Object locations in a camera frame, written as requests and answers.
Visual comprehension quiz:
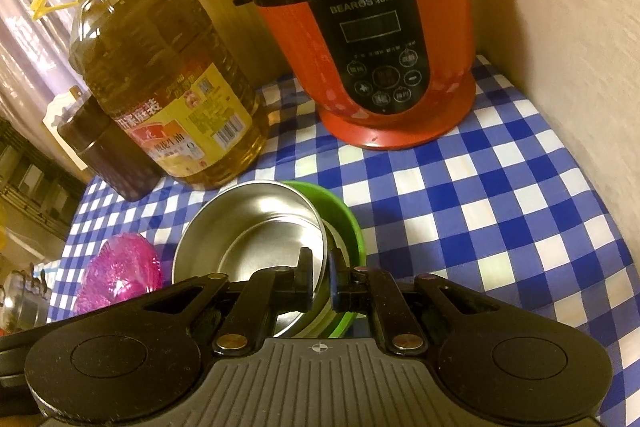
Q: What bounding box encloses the green plastic bowl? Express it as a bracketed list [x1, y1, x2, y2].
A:
[280, 181, 366, 338]

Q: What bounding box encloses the small purple glass dish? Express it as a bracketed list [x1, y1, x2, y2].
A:
[74, 232, 164, 315]

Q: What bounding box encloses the dark wooden shelf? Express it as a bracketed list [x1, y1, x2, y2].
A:
[0, 117, 88, 228]

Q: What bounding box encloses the stainless steel bowl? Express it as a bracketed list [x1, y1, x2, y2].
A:
[171, 181, 331, 338]

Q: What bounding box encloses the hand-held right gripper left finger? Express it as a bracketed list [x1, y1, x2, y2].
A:
[135, 247, 313, 355]

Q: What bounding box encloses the red electric pressure cooker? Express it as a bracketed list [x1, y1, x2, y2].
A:
[232, 0, 486, 150]

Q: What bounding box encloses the glass jar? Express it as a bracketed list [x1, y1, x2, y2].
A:
[0, 267, 51, 325]

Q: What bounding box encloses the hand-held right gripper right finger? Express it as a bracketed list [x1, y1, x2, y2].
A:
[327, 252, 506, 355]

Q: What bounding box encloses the large cooking oil bottle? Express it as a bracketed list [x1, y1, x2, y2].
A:
[30, 0, 268, 190]

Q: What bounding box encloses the blue white checked tablecloth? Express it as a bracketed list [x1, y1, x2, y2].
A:
[45, 52, 640, 408]

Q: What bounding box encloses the dark brown jar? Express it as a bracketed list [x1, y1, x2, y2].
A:
[57, 97, 163, 202]

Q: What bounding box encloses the pale sheer curtain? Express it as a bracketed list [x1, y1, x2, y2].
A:
[0, 0, 91, 122]

